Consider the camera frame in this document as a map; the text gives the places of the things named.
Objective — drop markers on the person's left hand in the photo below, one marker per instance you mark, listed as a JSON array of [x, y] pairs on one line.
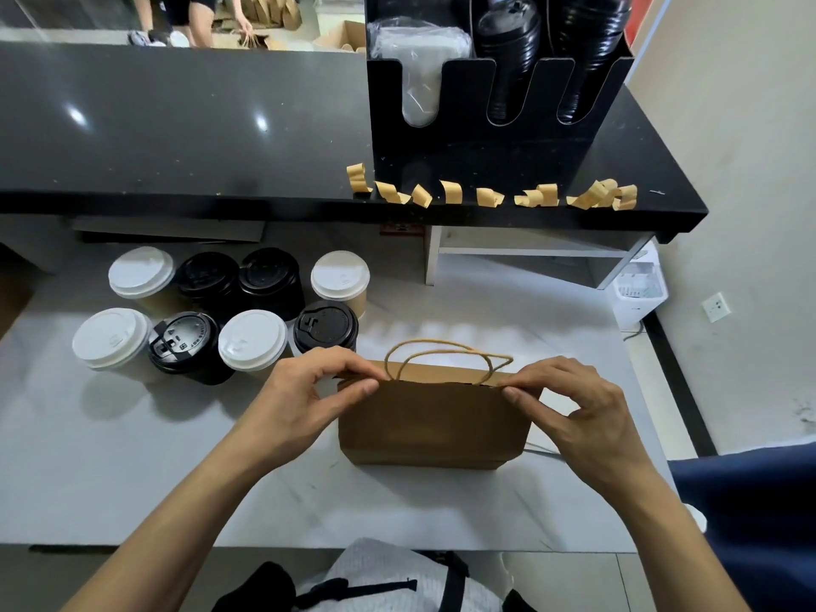
[[300, 408]]

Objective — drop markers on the person's right hand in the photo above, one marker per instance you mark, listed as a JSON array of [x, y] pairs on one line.
[[593, 427]]

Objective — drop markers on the stack of white paper sheets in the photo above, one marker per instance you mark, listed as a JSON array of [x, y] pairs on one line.
[[542, 449]]

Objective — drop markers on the brown paper bag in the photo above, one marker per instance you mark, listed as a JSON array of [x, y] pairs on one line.
[[434, 427]]

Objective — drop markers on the group of lidded coffee cups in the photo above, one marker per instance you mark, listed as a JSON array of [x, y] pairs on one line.
[[112, 338]]

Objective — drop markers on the person's left forearm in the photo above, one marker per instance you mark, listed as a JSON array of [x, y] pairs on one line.
[[166, 542]]

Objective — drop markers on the person's right forearm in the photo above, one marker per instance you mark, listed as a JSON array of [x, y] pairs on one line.
[[676, 554]]

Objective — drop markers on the person's white shirt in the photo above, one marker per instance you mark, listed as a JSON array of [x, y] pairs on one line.
[[383, 574]]

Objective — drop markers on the white small appliance on floor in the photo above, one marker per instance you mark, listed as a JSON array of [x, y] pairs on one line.
[[640, 293]]

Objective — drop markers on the black body harness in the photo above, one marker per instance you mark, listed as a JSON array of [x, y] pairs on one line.
[[255, 590]]

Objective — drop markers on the row of tan tape strips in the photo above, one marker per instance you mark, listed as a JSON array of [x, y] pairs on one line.
[[451, 192]]

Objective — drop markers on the black acrylic organizer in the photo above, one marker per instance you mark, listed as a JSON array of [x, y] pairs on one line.
[[497, 140]]

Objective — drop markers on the plastic wrapped white pack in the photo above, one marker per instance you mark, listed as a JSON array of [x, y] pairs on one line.
[[421, 57]]

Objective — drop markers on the cardboard box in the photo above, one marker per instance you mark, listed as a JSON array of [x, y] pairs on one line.
[[344, 37]]

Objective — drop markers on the red banner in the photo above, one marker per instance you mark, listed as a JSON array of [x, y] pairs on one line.
[[642, 13]]

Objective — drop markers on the white wall socket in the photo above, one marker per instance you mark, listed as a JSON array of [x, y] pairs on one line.
[[718, 307]]

